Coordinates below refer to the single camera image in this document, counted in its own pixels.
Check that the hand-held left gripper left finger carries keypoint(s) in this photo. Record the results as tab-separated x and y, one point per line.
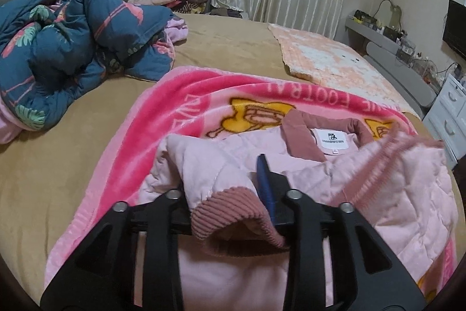
164	220

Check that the clutter of small shelf things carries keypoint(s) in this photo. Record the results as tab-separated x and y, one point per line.
404	45

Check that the pink quilted jacket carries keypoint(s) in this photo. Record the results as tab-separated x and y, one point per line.
382	223

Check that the pink printed blanket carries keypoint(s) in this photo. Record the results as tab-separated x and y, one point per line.
153	121

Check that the gooseneck desk lamp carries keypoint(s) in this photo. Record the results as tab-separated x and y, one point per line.
395	10

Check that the black television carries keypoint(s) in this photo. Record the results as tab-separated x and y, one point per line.
455	28

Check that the blue floral duvet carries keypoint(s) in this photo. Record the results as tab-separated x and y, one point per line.
65	52

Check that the grey padded bed board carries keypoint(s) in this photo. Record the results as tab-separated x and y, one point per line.
397	72

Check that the grey wall shelf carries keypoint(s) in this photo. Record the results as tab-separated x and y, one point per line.
367	30

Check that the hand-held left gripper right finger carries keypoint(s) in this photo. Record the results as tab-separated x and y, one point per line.
264	183

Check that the bed with tan sheet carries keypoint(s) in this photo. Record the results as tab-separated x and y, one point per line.
47	187

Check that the white drawer cabinet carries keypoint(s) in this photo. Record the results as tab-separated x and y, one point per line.
449	114

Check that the peach patterned blanket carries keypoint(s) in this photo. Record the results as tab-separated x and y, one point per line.
327	59

